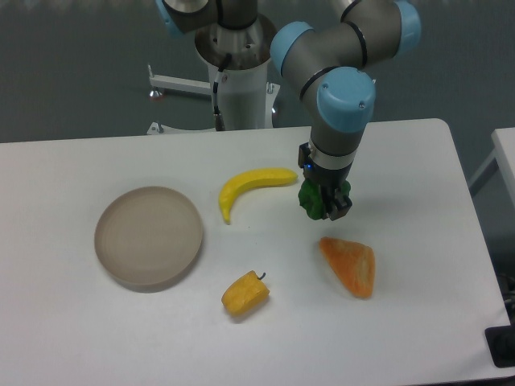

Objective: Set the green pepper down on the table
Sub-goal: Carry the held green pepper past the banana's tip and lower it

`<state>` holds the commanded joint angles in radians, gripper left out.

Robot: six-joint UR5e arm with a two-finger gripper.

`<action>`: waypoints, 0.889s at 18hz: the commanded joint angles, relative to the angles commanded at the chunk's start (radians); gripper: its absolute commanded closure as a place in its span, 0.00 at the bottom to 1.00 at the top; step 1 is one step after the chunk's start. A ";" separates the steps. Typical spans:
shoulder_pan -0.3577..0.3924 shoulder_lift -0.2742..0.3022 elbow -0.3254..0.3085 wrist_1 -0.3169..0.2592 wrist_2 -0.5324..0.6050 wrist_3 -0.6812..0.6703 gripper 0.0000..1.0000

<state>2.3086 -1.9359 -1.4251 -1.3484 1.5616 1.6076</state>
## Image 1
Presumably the black device at edge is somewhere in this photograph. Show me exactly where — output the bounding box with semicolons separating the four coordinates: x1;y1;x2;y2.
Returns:
484;273;515;368

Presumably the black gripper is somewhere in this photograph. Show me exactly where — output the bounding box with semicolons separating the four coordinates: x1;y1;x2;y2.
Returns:
298;143;355;221

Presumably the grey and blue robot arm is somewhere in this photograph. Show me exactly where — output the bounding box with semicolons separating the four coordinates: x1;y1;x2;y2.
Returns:
155;1;422;220

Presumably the yellow toy pepper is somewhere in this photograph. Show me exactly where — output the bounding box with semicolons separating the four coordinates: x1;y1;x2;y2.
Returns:
221;270;270;317

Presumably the beige round plate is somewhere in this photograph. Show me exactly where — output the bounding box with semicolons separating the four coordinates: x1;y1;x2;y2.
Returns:
94;187;204;293

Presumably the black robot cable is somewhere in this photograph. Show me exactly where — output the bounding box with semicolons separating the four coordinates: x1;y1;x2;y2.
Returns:
212;52;232;132

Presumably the orange toy slice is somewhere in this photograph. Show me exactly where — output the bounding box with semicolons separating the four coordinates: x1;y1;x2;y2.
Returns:
319;237;376;299

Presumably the green toy pepper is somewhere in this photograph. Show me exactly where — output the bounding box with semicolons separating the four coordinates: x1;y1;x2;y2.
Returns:
298;179;351;220

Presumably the yellow toy banana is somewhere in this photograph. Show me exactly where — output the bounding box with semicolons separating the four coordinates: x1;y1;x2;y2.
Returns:
218;167;298;224

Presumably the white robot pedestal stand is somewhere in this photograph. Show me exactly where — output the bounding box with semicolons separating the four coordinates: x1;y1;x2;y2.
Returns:
148;14;280;131

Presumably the white side table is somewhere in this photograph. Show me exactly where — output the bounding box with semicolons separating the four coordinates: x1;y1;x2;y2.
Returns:
468;127;515;203

